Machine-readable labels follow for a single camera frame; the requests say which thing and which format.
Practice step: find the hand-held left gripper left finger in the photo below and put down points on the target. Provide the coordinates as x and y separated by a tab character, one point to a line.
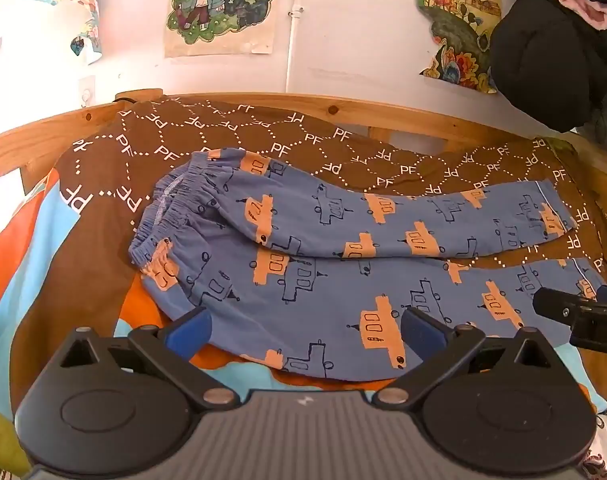
189	332

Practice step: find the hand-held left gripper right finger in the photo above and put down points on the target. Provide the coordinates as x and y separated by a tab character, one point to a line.
423	332

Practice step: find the blue printed pants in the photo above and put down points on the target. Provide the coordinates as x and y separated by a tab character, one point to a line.
303	240

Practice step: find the brown printed blanket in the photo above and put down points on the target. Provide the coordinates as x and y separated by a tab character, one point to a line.
98	260

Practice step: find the black jacket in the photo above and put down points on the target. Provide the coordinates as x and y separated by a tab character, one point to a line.
548	70

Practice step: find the wooden bed frame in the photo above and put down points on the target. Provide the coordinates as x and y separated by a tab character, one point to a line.
403	117

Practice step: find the white wall hook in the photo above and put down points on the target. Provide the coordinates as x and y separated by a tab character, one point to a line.
85	91

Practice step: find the landscape wall poster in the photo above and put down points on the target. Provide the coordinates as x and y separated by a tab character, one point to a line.
458	25

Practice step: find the white wall pipe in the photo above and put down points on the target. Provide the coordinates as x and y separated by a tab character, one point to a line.
293	45

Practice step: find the cartoon character wall poster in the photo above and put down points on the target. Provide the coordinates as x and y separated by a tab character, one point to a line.
222	5

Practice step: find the colourful curled wall poster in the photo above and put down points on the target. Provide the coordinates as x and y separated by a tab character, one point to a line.
75	0

